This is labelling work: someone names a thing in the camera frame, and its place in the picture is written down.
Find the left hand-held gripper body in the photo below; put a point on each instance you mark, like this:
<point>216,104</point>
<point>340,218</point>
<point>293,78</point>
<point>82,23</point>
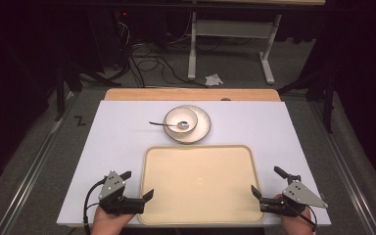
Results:
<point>112,186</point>

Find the metal floor rail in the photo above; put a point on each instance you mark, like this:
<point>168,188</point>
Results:
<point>29,179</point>
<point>346,169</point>

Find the person's left hand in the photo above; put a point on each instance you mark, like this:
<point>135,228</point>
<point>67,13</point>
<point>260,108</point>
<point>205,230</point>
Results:
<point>107,223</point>

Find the crumpled white paper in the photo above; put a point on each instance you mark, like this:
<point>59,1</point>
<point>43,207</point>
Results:
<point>213,80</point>

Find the beige plastic tray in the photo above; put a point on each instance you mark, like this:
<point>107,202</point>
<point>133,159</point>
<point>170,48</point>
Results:
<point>202,186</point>

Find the white table frame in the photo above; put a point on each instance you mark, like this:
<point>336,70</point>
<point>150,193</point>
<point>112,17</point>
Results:
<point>231,28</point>

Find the metal spoon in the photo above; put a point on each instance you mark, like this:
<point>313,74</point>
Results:
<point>183,125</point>

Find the person's right hand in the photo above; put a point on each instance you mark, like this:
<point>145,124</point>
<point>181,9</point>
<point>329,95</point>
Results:
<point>297,225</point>

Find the white ceramic bowl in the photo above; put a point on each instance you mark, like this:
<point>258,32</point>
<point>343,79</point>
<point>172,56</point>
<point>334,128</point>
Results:
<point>181,114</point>

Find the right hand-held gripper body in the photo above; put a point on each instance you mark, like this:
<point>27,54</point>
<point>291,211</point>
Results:
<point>302,195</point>

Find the white ribbed plate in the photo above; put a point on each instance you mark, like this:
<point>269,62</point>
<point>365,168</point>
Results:
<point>204,125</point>

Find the black metal stand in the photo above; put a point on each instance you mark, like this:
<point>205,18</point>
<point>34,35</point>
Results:
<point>329,104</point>

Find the white table cover sheet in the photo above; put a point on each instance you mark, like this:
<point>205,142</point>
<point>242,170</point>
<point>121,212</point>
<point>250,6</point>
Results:
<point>111,147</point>

